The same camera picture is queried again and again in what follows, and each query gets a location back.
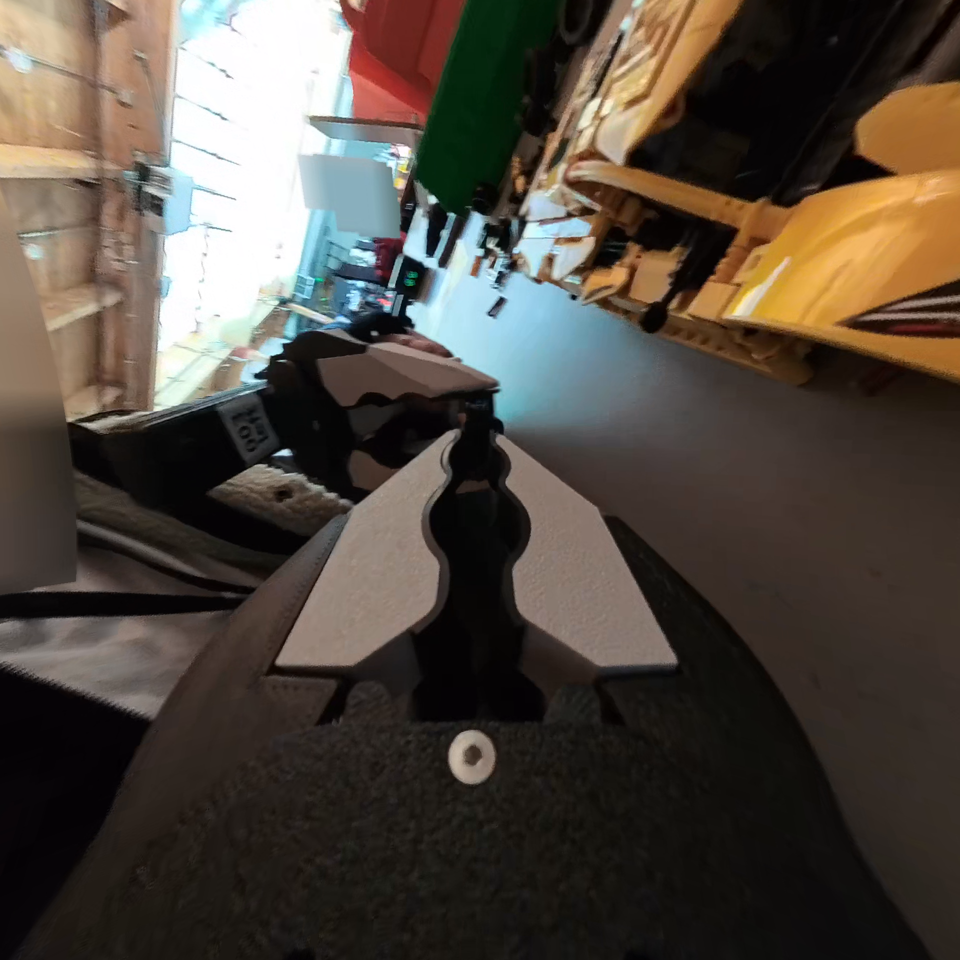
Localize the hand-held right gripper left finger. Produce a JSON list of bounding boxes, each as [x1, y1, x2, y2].
[[273, 429, 464, 672]]

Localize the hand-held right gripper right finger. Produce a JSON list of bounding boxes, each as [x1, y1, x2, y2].
[[489, 435, 680, 674]]

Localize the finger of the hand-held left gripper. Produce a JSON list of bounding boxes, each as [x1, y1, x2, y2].
[[345, 408, 453, 494], [315, 341, 501, 408]]

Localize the small black yellow brick assembly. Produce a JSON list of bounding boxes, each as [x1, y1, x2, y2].
[[450, 397, 502, 436]]

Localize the pile of yellow black bricks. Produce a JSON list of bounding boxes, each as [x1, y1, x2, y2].
[[468, 213, 526, 320]]

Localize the yellow toy brick car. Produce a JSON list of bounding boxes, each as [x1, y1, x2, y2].
[[517, 0, 960, 389]]

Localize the grey desk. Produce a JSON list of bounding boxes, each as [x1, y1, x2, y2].
[[401, 202, 960, 960]]

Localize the person's left hand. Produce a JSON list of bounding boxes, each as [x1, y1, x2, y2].
[[393, 332, 456, 363]]

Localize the black fleece-lined jacket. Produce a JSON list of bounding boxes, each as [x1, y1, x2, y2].
[[0, 420, 354, 960]]

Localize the small device with green display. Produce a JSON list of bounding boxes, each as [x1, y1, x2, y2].
[[390, 255, 434, 303]]

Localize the white shirt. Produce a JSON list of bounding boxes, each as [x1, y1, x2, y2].
[[0, 547, 249, 714]]

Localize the bright tall window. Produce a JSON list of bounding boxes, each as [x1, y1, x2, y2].
[[153, 0, 354, 410]]

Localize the green plastic bin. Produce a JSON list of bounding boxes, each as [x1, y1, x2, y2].
[[414, 0, 565, 216]]

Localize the red plastic bin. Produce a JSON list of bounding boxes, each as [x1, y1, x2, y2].
[[339, 0, 468, 125]]

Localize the grey wall box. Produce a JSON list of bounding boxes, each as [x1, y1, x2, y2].
[[126, 161, 198, 235]]

